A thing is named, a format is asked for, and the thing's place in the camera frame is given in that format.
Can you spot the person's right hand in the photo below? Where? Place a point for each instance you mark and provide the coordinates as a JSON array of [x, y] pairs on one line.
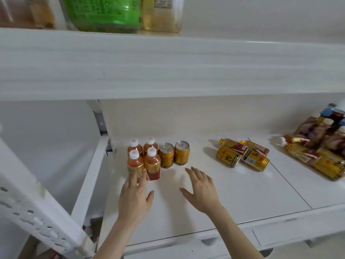
[[204, 194]]

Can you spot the person's left hand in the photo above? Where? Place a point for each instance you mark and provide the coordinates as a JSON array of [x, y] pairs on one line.
[[133, 202]]

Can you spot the person's left thumb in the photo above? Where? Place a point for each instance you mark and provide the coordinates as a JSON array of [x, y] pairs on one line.
[[149, 197]]

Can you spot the person's right thumb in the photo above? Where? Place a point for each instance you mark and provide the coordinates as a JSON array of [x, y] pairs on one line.
[[186, 193]]

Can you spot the person's right forearm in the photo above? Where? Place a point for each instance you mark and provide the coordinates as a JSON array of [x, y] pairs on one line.
[[234, 234]]

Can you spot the person's left forearm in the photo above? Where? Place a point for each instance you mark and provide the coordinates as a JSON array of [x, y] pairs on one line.
[[118, 240]]

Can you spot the small orange drink bottle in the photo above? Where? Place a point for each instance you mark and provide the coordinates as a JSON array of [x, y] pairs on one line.
[[152, 165], [134, 147], [151, 144], [134, 163]]

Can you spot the white perforated shelf upright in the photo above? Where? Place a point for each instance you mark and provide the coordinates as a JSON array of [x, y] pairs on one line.
[[35, 207]]

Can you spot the white capped gold bottle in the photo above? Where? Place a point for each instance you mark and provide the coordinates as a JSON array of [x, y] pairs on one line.
[[295, 140]]

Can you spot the white upper shelf board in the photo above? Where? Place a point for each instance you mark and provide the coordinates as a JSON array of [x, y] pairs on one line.
[[172, 64]]

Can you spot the pile of assorted drink bottles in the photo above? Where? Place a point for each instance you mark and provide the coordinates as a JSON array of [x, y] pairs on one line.
[[323, 132]]

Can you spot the yellow liquid bottle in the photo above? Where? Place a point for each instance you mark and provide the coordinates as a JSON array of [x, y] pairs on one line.
[[161, 13]]

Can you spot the large green labelled bottle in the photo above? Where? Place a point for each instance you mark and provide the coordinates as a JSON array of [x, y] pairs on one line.
[[102, 13]]

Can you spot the orange snack packets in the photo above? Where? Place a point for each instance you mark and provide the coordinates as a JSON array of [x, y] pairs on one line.
[[27, 10]]

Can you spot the white shelf side rail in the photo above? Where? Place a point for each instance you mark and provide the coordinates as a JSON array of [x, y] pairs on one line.
[[90, 180]]

